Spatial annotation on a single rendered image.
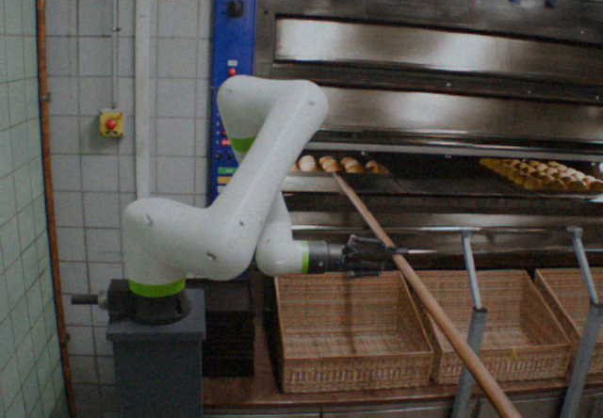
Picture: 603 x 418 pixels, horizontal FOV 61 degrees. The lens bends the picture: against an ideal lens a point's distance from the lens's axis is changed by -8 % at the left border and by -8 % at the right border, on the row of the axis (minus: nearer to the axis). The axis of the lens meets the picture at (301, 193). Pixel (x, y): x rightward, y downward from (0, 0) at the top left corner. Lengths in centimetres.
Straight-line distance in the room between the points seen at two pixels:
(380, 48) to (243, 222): 129
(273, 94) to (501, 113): 135
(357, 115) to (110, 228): 110
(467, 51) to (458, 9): 17
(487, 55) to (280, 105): 129
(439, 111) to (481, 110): 19
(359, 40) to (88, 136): 113
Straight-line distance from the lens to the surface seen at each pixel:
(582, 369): 227
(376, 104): 221
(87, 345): 257
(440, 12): 228
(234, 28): 209
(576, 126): 259
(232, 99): 131
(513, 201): 252
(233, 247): 101
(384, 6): 221
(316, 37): 214
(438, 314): 127
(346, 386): 204
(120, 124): 211
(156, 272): 113
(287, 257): 148
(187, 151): 217
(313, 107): 123
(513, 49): 241
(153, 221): 108
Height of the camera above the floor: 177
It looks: 15 degrees down
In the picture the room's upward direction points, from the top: 3 degrees clockwise
